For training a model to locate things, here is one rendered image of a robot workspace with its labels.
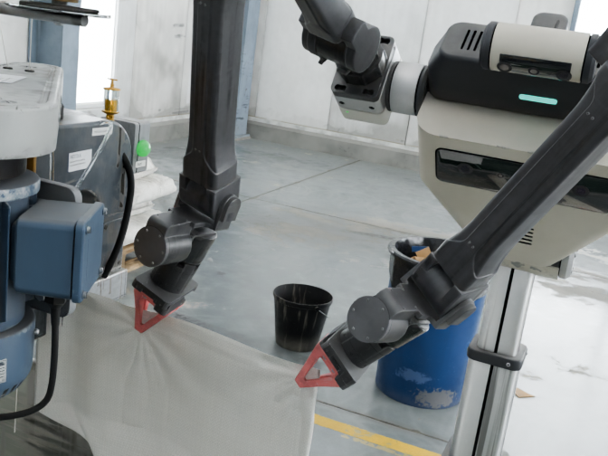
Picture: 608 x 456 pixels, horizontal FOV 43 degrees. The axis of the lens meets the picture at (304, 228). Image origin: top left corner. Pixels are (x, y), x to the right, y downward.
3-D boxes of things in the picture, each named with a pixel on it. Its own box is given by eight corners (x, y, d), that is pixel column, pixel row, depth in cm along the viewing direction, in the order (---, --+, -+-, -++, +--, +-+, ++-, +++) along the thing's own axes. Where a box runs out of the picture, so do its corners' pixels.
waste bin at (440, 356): (480, 382, 367) (508, 251, 351) (459, 428, 321) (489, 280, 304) (384, 354, 384) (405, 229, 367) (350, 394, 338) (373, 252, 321)
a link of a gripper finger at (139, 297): (113, 322, 119) (140, 275, 115) (137, 308, 125) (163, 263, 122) (147, 348, 118) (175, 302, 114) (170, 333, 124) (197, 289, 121)
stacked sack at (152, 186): (182, 197, 488) (184, 175, 484) (117, 216, 426) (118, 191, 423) (124, 184, 503) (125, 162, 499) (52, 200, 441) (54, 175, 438)
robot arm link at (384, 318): (481, 307, 97) (441, 253, 101) (448, 304, 88) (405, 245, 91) (411, 362, 102) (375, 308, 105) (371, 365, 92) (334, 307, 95)
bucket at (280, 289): (335, 341, 392) (342, 293, 385) (312, 361, 365) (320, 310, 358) (281, 326, 402) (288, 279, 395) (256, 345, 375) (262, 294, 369)
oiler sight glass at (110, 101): (121, 111, 130) (122, 90, 129) (112, 112, 127) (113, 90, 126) (109, 109, 130) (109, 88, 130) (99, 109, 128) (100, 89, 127)
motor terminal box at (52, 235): (102, 294, 93) (109, 200, 90) (82, 327, 83) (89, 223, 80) (32, 286, 92) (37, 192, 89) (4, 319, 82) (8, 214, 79)
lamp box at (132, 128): (147, 171, 138) (150, 121, 136) (131, 175, 134) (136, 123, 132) (111, 164, 141) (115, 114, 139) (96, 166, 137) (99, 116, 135)
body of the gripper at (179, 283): (128, 287, 113) (150, 248, 111) (162, 269, 123) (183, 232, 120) (163, 313, 112) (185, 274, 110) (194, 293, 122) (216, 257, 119)
